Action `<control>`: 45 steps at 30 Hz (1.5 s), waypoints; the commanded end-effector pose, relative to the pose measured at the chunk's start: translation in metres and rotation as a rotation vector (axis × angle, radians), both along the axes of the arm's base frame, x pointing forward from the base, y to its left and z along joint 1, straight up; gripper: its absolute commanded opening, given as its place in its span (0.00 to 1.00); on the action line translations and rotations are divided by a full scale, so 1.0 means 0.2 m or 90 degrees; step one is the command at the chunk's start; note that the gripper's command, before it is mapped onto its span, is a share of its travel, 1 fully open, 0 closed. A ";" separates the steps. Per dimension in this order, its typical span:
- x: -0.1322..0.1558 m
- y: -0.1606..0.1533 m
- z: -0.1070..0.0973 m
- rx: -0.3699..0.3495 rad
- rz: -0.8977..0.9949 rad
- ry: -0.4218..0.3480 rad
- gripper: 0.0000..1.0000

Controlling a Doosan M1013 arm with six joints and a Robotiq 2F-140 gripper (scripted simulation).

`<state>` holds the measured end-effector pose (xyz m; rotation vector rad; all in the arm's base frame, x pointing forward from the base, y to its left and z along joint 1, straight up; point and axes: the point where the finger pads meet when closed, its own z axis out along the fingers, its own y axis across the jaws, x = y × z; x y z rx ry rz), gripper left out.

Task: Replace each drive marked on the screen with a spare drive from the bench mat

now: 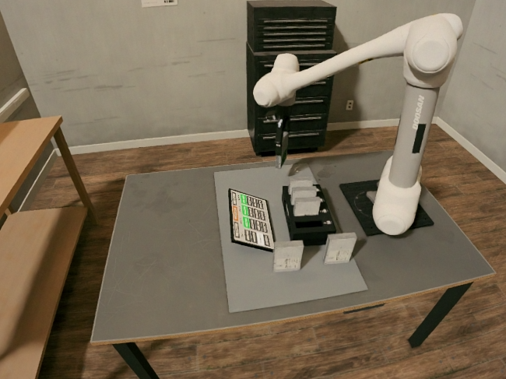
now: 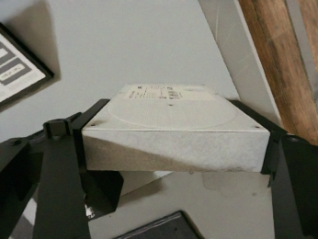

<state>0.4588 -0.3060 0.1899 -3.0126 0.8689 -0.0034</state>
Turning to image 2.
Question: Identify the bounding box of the white hard drive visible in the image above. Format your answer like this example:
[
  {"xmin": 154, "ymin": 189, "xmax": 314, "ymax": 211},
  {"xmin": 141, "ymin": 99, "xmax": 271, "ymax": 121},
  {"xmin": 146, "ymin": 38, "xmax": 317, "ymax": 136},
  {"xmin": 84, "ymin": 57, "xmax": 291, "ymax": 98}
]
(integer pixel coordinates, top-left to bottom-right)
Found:
[{"xmin": 81, "ymin": 84, "xmax": 270, "ymax": 172}]

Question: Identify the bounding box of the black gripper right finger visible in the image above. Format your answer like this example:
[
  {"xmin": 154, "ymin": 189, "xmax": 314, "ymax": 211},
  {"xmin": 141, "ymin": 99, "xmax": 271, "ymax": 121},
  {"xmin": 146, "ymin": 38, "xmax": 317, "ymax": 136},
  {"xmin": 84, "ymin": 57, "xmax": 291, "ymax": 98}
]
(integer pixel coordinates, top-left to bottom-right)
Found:
[{"xmin": 229, "ymin": 100, "xmax": 318, "ymax": 239}]

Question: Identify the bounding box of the grey flat mat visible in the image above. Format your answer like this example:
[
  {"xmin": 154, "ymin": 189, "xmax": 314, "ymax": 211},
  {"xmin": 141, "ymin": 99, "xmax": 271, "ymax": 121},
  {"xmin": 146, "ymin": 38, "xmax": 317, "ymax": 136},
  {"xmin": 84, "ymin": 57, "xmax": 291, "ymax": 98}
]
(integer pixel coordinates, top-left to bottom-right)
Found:
[{"xmin": 0, "ymin": 0, "xmax": 241, "ymax": 142}]

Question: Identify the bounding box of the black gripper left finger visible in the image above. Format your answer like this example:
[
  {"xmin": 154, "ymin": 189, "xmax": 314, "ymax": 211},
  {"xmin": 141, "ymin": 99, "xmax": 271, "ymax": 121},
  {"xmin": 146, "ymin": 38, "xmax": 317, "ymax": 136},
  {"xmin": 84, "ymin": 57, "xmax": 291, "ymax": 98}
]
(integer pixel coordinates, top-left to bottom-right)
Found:
[{"xmin": 0, "ymin": 98, "xmax": 110, "ymax": 239}]

